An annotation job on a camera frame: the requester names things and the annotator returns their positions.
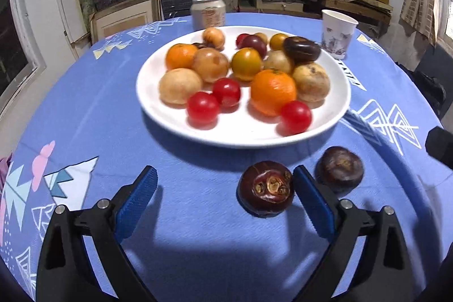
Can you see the tan brown fruit on plate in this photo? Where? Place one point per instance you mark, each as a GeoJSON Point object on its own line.
{"type": "Point", "coordinates": [312, 82]}

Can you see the small tan fruit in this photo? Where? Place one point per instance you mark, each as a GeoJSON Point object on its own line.
{"type": "Point", "coordinates": [262, 36]}

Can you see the dark purple round fruit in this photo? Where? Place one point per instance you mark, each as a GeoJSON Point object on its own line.
{"type": "Point", "coordinates": [256, 43]}

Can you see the cardboard box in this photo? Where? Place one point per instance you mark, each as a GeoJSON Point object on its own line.
{"type": "Point", "coordinates": [123, 16]}

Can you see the large tan round fruit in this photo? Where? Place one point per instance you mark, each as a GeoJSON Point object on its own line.
{"type": "Point", "coordinates": [210, 64]}

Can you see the white paper cup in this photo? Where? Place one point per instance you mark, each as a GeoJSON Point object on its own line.
{"type": "Point", "coordinates": [337, 32]}

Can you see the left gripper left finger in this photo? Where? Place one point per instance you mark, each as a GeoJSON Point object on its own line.
{"type": "Point", "coordinates": [65, 272]}

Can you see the red cherry tomato on plate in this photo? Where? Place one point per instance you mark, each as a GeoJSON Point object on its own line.
{"type": "Point", "coordinates": [239, 40]}

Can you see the orange persimmon fruit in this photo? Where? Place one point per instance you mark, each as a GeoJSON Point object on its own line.
{"type": "Point", "coordinates": [246, 64]}

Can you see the pink purple cloth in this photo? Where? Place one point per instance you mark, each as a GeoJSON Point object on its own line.
{"type": "Point", "coordinates": [5, 163]}

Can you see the silver beverage can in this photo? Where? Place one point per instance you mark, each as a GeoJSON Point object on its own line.
{"type": "Point", "coordinates": [207, 13]}

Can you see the large orange mandarin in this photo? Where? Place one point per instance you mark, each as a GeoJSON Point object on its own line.
{"type": "Point", "coordinates": [270, 90]}

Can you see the window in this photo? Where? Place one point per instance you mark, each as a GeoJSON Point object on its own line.
{"type": "Point", "coordinates": [21, 58]}

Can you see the small orange kumquat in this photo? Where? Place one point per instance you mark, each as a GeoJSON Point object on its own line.
{"type": "Point", "coordinates": [276, 41]}

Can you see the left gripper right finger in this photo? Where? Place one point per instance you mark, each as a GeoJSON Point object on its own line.
{"type": "Point", "coordinates": [384, 271]}

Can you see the blue patterned tablecloth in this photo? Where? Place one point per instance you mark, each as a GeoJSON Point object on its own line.
{"type": "Point", "coordinates": [194, 242]}

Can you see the tan fruit near edge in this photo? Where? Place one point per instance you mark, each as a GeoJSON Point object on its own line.
{"type": "Point", "coordinates": [178, 85]}

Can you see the yellow tan round fruit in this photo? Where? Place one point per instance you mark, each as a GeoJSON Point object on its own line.
{"type": "Point", "coordinates": [213, 38]}

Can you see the orange mandarin on plate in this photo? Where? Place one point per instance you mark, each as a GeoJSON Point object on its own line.
{"type": "Point", "coordinates": [180, 56]}

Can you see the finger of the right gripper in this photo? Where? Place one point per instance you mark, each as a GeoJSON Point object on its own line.
{"type": "Point", "coordinates": [439, 145]}

